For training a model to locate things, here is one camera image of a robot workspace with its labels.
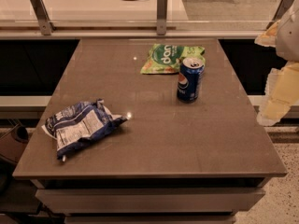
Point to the blue chip bag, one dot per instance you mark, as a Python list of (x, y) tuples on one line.
[(80, 125)]

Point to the metal railing bracket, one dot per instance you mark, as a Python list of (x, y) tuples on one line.
[(283, 6), (161, 17), (45, 26)]

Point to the middle metal railing bracket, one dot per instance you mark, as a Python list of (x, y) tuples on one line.
[(161, 17)]

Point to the green chip bag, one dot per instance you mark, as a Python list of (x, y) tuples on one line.
[(166, 59)]

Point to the blue Pepsi can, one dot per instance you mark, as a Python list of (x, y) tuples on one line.
[(189, 77)]

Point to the left metal railing bracket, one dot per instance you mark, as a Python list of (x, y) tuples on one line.
[(45, 26)]

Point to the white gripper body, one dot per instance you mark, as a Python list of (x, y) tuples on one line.
[(289, 36)]

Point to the right metal railing bracket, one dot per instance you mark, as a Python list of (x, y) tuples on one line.
[(283, 6)]

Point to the grey table drawer unit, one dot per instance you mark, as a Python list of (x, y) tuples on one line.
[(150, 206)]

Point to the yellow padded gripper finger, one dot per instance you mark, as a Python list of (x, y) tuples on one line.
[(268, 38), (281, 93)]

